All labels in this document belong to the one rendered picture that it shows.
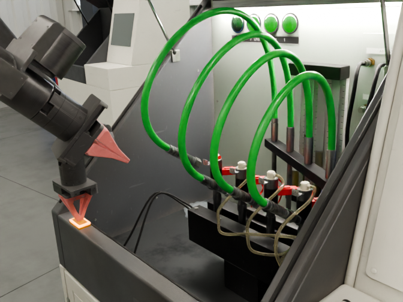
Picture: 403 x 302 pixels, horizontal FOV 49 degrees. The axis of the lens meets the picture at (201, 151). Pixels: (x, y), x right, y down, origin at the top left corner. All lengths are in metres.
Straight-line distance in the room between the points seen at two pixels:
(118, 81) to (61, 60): 3.16
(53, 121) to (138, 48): 3.23
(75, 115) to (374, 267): 0.51
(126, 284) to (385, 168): 0.53
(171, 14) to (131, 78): 0.67
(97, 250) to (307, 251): 0.48
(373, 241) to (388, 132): 0.17
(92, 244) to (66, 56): 0.51
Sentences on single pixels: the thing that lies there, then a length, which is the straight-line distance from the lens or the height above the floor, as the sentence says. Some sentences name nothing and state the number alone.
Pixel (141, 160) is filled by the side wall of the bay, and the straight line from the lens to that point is 1.24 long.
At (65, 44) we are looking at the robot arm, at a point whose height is 1.39.
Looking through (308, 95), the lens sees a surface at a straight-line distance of 0.91.
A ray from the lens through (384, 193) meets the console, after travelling 0.74.
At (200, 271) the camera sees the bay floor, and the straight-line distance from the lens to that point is 1.08.
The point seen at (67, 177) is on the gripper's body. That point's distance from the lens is 1.01.
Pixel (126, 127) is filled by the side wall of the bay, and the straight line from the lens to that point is 1.19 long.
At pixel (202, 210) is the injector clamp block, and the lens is 1.02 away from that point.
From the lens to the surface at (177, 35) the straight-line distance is 0.86.
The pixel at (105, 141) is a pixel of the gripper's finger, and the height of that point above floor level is 1.25.
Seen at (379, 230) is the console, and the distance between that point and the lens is 0.75.
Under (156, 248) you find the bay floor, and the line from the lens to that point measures 1.18.
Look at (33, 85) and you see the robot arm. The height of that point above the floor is 1.34.
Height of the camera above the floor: 1.43
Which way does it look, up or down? 18 degrees down
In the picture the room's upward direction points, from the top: 2 degrees counter-clockwise
